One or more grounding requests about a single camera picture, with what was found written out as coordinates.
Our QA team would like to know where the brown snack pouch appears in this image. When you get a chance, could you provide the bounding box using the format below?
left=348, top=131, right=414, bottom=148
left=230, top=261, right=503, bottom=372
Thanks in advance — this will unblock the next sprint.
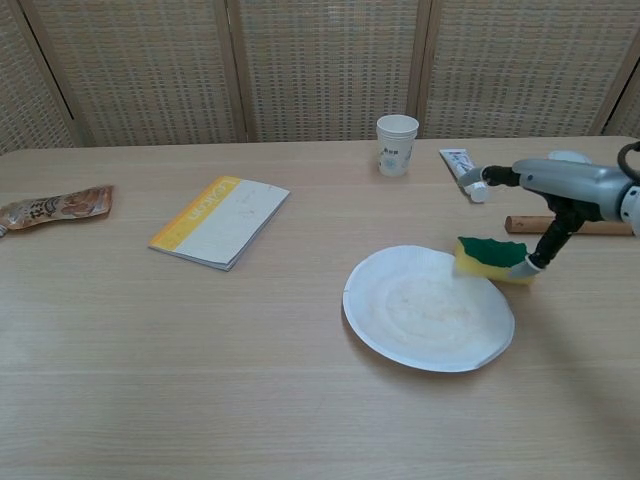
left=0, top=184, right=115, bottom=239

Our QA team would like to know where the white toothpaste tube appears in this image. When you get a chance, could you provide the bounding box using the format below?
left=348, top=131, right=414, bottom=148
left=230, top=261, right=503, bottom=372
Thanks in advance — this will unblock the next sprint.
left=439, top=148, right=489, bottom=204

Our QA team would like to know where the white paper cup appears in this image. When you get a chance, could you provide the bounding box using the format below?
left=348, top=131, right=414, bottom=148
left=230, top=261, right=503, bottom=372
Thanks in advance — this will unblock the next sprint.
left=375, top=114, right=420, bottom=177

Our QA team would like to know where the wooden rolling pin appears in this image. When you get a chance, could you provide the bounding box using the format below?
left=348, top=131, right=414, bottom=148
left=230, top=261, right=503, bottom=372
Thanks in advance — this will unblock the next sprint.
left=504, top=214, right=632, bottom=236

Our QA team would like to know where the white paper plate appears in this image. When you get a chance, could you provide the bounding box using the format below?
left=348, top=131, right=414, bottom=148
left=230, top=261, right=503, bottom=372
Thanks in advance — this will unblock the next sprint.
left=342, top=244, right=516, bottom=374

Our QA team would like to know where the yellow white notebook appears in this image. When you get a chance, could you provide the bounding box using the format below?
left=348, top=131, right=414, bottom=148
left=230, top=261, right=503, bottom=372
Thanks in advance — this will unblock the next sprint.
left=147, top=175, right=292, bottom=273

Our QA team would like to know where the yellow green sponge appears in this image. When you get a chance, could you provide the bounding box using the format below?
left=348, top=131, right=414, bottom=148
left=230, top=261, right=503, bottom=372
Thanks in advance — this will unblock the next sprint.
left=454, top=236, right=536, bottom=288

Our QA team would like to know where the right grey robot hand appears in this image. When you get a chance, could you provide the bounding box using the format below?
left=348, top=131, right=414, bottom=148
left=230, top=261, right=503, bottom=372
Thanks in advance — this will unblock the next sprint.
left=458, top=158, right=636, bottom=279

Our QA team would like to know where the white round table grommet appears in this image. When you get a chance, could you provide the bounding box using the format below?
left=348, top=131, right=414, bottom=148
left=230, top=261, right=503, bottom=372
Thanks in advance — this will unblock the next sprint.
left=547, top=149, right=593, bottom=164

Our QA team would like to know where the woven folding screen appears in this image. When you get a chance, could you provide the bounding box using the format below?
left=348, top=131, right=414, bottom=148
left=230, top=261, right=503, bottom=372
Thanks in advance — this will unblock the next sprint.
left=0, top=0, right=640, bottom=155

